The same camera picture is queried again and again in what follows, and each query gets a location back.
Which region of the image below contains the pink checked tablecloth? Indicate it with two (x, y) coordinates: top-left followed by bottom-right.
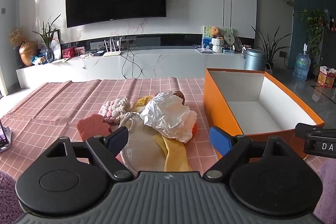
(0, 76), (336, 188)

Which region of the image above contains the yellow snack packet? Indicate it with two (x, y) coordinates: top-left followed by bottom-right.
(136, 95), (155, 107)

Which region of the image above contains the long-leaved potted plant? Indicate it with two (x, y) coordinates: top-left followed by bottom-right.
(251, 26), (292, 75)

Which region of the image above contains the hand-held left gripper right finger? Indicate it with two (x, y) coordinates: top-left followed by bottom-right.
(203, 126), (293, 180)

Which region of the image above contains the red gift box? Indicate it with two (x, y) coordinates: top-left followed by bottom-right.
(62, 47), (75, 59)

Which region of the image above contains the blue water jug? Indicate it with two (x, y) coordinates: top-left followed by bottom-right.
(292, 43), (311, 81)

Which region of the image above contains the grey metal trash can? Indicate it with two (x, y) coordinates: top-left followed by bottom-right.
(244, 49), (267, 71)

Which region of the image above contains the green plant in glass vase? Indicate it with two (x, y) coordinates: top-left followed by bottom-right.
(33, 14), (61, 63)

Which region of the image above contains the phone on stand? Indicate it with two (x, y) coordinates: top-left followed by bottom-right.
(0, 119), (12, 153)

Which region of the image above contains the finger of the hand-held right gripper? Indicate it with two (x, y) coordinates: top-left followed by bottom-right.
(295, 123), (336, 139)

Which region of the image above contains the black picture frame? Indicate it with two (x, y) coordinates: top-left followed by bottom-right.
(54, 29), (61, 59)

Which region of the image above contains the pink white crochet pouch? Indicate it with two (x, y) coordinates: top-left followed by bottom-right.
(99, 97), (132, 124)

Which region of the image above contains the orange cardboard box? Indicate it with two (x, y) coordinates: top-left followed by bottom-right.
(203, 68), (325, 163)

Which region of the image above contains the golden acorn vase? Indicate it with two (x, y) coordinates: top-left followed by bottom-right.
(19, 40), (38, 66)

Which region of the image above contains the white plastic bag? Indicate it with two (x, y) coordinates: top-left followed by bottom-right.
(140, 91), (198, 143)

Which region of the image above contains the purple fuzzy clothing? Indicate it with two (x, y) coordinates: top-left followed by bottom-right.
(0, 161), (336, 224)

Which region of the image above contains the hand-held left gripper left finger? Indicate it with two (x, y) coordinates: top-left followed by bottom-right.
(46, 126), (134, 181)

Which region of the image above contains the pink flower-shaped sponge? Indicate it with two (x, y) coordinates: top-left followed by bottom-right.
(77, 113), (113, 142)

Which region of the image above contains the white marble tv cabinet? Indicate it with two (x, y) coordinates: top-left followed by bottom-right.
(16, 34), (255, 89)

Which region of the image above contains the round fan ornament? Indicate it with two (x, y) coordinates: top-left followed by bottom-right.
(223, 32), (235, 50)

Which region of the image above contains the black hanging cable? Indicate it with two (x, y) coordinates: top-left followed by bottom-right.
(121, 48), (143, 79)

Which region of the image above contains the yellow cloth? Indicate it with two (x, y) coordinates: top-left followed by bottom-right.
(130, 102), (194, 172)

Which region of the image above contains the white crochet pot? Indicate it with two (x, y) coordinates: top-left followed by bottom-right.
(211, 37), (224, 53)

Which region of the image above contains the leafy plant on shelf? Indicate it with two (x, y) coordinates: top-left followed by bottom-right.
(297, 7), (330, 69)

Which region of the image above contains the blue snack bag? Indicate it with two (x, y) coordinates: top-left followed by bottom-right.
(31, 55), (48, 65)

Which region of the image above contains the blue green painting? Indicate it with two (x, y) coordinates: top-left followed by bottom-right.
(202, 25), (223, 48)

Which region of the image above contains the dried flower bunch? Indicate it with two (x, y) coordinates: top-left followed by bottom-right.
(8, 27), (25, 47)

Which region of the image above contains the red printed gift bag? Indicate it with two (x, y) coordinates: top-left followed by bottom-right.
(317, 66), (336, 88)

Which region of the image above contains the white wifi router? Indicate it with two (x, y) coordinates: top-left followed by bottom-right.
(103, 39), (122, 57)

